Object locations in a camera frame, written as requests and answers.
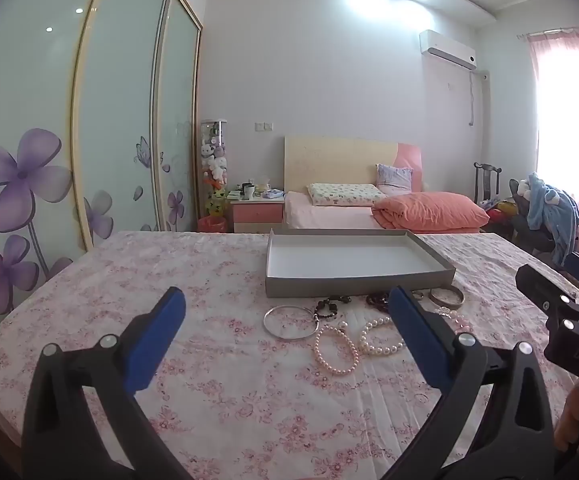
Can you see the grey cardboard tray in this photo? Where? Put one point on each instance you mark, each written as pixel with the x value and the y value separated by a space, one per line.
pixel 349 255

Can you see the red waste basket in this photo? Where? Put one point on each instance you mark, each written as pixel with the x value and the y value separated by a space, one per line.
pixel 213 225

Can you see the white wall socket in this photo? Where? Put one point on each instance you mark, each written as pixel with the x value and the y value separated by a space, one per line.
pixel 264 126

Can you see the pink floral bedsheet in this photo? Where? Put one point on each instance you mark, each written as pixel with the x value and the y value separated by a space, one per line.
pixel 229 310

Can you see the air conditioner pipe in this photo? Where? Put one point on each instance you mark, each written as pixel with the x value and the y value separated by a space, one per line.
pixel 471 100

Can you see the black office chair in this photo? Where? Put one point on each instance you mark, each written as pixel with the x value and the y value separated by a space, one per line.
pixel 537 237

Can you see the light blue cloth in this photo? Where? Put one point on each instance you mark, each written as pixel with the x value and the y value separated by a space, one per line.
pixel 273 193

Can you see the pink bed with wooden headboard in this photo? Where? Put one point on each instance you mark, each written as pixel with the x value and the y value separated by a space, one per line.
pixel 329 217

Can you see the grey pearl black earring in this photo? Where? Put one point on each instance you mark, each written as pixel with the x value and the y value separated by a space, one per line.
pixel 323 310

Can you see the sliding wardrobe with purple flowers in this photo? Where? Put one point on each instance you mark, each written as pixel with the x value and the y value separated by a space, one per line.
pixel 119 110

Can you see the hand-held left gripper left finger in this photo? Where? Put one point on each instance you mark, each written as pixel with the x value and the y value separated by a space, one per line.
pixel 157 330

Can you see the purple pillow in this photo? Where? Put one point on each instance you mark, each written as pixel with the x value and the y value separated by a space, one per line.
pixel 393 177

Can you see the clear tube of plush toys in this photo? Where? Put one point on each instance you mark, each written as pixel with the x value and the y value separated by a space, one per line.
pixel 214 170

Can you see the pink and cream nightstand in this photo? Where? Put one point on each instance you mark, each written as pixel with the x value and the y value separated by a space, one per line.
pixel 257 215

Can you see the white air conditioner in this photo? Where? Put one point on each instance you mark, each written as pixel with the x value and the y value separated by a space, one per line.
pixel 447 49

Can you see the thin silver bangle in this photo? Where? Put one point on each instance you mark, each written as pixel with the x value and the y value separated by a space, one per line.
pixel 268 327

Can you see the dark wooden chair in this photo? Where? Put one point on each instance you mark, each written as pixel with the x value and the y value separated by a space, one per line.
pixel 484 182

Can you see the person's right hand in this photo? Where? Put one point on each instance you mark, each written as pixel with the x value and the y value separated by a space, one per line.
pixel 569 415

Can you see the blue plush garment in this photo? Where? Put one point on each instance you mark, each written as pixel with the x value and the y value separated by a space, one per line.
pixel 557 210

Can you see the wide silver bangle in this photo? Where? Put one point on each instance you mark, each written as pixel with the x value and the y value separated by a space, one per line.
pixel 447 301

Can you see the floral print pillow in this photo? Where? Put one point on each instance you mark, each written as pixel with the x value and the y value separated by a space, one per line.
pixel 344 194

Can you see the folded orange duvet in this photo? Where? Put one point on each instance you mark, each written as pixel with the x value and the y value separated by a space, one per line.
pixel 429 210

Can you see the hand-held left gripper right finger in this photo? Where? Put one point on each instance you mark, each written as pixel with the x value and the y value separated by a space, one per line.
pixel 414 330

